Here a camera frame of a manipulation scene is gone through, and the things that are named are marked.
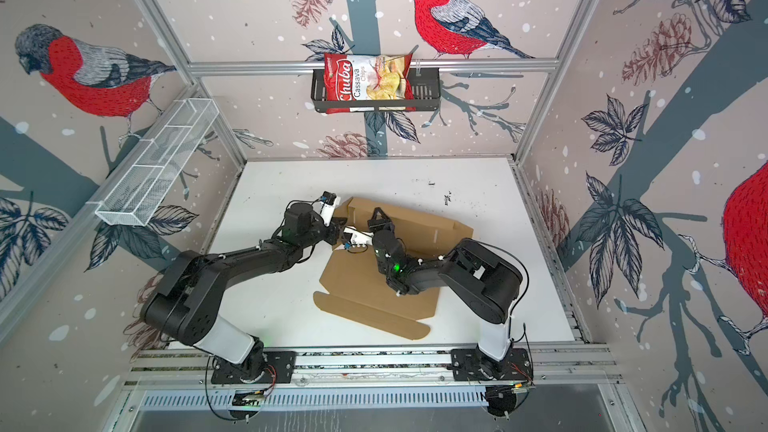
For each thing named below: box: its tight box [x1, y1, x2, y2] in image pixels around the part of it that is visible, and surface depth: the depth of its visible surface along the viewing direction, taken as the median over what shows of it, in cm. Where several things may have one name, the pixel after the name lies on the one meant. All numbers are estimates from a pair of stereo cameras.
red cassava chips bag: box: [324, 53, 416, 114], surface depth 90 cm
